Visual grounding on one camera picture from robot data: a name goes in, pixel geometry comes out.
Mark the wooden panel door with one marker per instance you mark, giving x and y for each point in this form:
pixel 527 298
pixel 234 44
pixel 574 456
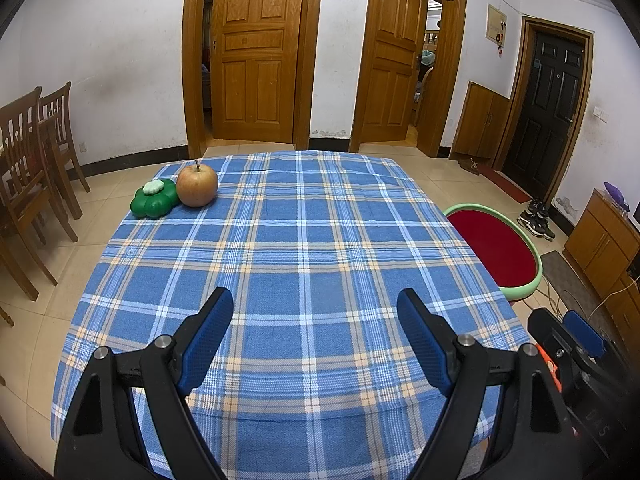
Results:
pixel 255 85
pixel 390 85

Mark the red doormat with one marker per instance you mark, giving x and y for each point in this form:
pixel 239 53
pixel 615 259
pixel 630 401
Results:
pixel 507 185

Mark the black entry door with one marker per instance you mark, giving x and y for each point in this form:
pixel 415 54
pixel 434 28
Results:
pixel 545 110

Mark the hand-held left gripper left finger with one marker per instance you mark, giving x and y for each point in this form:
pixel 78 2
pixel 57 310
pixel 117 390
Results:
pixel 205 345

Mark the blue plaid tablecloth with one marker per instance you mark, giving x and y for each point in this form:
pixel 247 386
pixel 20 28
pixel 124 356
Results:
pixel 310 260

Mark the low wooden wall cabinet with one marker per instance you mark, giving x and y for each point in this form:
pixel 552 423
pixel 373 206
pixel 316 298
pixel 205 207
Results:
pixel 480 120

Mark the apple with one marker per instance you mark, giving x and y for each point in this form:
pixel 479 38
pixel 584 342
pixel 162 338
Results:
pixel 197 185

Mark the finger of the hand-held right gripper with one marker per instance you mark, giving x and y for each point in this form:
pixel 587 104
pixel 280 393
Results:
pixel 550 332
pixel 585 335

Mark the red basin with green rim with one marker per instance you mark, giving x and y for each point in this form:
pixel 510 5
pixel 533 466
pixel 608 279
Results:
pixel 495 245

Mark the grey floor mat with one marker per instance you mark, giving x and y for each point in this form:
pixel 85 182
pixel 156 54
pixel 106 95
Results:
pixel 575 280

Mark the purple object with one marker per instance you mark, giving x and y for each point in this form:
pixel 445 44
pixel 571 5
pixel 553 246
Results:
pixel 615 192

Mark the wooden chair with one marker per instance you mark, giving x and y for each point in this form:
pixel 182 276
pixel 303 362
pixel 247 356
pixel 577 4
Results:
pixel 55 94
pixel 20 105

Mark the wall light switch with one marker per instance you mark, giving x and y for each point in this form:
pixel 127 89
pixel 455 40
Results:
pixel 600 113

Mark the wooden sideboard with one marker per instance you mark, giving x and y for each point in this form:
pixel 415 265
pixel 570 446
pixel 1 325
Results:
pixel 600 240

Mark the black and white shoe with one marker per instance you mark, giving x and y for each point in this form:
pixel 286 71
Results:
pixel 539 207
pixel 537 227

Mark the green flower-shaped box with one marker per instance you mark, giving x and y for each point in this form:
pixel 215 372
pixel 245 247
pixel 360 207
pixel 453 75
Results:
pixel 155 205

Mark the wall meter box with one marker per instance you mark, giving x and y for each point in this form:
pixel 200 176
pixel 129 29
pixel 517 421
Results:
pixel 496 22

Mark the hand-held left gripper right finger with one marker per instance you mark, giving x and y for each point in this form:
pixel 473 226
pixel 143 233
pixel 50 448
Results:
pixel 425 345

